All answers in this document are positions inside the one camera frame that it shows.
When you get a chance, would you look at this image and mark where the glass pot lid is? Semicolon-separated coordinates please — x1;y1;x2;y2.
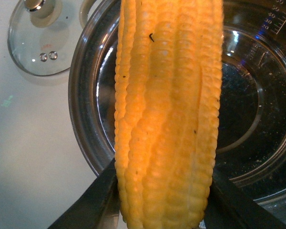
8;0;72;76

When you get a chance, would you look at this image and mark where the yellow corn cob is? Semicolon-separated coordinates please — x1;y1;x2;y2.
114;0;224;229

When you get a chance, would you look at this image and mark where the pale green steel pot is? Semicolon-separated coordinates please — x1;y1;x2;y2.
69;0;286;224

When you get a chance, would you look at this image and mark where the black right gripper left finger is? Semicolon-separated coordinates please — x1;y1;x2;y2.
49;160;120;229

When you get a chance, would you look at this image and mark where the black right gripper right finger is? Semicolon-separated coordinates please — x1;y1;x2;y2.
204;169;286;229

